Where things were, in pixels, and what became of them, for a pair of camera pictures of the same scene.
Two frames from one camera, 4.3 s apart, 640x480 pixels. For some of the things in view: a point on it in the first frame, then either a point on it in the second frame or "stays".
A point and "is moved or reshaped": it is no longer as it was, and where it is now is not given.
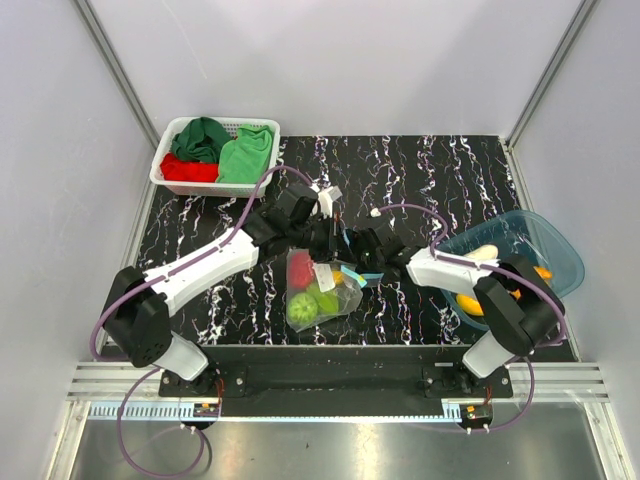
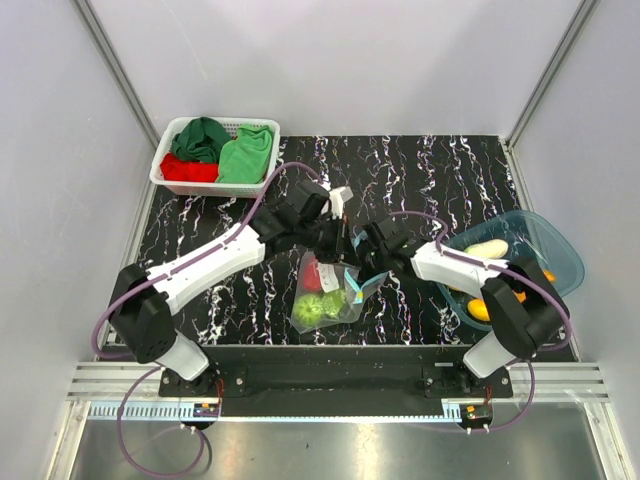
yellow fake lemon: (469, 304) is moved or reshaped
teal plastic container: (516, 234) stays
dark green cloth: (200, 141) stays
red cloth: (174, 170) stays
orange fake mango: (542, 272) stays
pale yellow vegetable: (488, 251) is moved or reshaped
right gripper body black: (367, 261) stays
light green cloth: (246, 157) stays
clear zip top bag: (319, 292) is moved or reshaped
